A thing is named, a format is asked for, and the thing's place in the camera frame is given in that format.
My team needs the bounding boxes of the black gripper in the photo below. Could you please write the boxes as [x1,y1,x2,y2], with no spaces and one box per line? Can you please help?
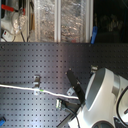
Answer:
[56,70,85,128]

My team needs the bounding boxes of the white cable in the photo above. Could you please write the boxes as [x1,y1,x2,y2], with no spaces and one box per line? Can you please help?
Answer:
[0,83,80,100]

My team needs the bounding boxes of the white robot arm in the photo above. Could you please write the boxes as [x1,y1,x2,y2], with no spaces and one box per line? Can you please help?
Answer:
[56,68,128,128]

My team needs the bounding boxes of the blue object bottom left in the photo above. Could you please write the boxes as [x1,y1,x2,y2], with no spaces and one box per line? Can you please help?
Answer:
[0,117,6,126]

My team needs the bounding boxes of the white device with red button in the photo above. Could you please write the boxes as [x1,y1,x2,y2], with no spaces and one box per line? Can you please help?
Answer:
[1,29,15,42]

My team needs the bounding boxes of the metal cable clip middle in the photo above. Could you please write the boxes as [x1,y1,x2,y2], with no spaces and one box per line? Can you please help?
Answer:
[67,87,74,96]

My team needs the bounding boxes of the metal cable clip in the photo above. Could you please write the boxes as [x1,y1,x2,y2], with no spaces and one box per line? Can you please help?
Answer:
[56,99,62,110]
[67,87,74,96]
[91,65,98,74]
[33,75,40,95]

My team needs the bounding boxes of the metal cable clip lower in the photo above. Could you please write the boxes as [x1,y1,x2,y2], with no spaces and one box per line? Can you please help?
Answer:
[56,99,62,110]

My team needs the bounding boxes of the metal cable clip right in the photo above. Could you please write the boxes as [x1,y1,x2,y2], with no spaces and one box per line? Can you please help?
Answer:
[91,65,98,74]

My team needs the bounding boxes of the metal cable clip left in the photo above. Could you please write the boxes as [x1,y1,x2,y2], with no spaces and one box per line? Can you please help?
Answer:
[33,75,40,95]

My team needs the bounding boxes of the blue clamp handle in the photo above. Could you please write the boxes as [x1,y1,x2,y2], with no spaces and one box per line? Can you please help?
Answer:
[91,26,98,44]

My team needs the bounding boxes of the white metal frame post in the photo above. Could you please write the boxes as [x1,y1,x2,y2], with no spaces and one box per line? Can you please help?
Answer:
[54,0,61,42]

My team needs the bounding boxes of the red handled tool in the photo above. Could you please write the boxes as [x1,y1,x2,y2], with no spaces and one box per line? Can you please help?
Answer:
[1,4,25,15]

